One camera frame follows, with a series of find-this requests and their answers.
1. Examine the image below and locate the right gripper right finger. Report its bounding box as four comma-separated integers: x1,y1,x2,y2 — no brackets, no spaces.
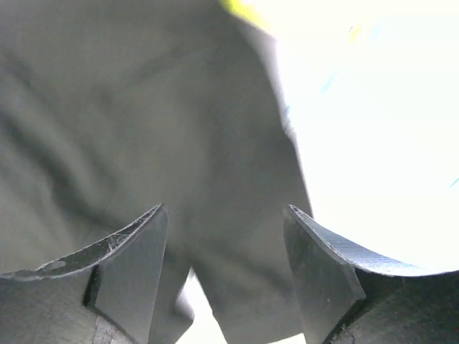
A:
284,205,458,344

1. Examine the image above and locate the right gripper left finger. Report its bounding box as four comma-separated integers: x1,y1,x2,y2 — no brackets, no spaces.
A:
1,205,168,344

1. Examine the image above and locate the black long sleeve shirt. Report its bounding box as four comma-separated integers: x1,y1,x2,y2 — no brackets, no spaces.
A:
1,1,308,343

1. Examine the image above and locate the green treehouse book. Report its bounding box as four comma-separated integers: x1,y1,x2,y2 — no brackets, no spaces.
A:
221,1,372,44

